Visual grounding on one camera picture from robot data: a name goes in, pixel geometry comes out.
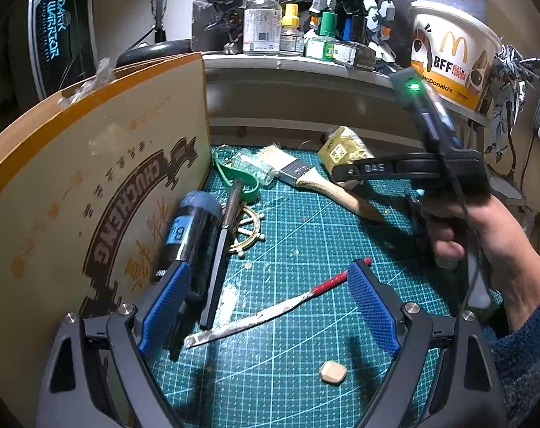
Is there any metal file with red handle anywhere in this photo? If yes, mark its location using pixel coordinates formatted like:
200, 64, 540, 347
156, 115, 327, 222
183, 257, 373, 349

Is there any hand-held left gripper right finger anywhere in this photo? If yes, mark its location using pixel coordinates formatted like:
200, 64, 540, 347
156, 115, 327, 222
346, 259, 509, 428

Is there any person's right hand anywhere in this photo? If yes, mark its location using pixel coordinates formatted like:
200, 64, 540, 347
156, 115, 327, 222
419, 192, 540, 336

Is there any black desk lamp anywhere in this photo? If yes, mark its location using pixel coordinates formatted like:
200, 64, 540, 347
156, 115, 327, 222
116, 0, 195, 68

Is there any green cutting mat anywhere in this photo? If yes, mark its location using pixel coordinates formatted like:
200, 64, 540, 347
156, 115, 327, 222
149, 145, 506, 428

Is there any wooden handled paintbrush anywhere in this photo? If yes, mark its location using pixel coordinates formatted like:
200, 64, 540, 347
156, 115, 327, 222
254, 143, 386, 224

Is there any clear glass vial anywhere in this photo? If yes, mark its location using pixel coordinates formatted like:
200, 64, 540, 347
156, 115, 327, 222
232, 149, 275, 185

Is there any small dark jar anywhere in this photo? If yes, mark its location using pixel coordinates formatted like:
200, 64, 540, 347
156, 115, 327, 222
334, 40, 377, 71

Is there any clear bottle with black cap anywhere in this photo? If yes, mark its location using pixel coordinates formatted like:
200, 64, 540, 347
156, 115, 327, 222
242, 0, 283, 56

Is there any small bottle with yellow cap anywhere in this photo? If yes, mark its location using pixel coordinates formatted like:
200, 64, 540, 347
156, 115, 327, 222
279, 4, 306, 57

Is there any small bottle with green cap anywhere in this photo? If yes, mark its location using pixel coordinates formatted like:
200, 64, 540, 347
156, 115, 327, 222
304, 11, 340, 62

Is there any black computer case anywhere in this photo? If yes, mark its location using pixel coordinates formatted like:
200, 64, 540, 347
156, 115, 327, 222
11, 0, 99, 99

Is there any green strap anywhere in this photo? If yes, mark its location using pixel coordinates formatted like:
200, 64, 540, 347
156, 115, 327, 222
213, 148, 261, 198

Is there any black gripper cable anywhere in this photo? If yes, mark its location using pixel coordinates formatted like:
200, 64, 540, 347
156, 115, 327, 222
423, 111, 481, 310

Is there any grey winged robot model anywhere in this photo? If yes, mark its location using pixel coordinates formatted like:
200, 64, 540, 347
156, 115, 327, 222
486, 45, 540, 162

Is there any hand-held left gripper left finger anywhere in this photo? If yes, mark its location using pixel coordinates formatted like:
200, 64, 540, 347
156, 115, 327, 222
36, 261, 192, 428

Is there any small wooden block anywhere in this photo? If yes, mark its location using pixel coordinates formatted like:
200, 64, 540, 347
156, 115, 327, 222
319, 361, 346, 384

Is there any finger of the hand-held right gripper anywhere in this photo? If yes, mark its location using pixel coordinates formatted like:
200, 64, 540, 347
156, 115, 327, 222
332, 154, 413, 183

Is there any printed paper bucket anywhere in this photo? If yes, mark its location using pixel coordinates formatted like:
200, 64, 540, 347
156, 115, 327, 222
410, 1, 504, 113

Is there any gold packet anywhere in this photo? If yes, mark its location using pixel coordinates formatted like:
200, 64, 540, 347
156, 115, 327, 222
318, 126, 375, 179

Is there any brown cardboard box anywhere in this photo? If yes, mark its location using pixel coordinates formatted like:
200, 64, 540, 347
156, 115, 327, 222
0, 51, 214, 428

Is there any black bottle with blue label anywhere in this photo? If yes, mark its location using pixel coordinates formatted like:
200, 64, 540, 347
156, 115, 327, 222
151, 189, 223, 297

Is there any black robot model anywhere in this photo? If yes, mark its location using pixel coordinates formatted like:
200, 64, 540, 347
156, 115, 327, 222
205, 0, 246, 54

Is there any person's right forearm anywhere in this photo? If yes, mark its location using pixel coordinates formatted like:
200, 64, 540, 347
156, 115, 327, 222
488, 265, 540, 428

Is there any white shelf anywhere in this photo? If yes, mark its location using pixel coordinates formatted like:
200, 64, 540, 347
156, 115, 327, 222
201, 51, 493, 152

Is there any black handled hobby tool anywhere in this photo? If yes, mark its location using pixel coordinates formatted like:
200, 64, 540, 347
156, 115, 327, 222
199, 178, 246, 331

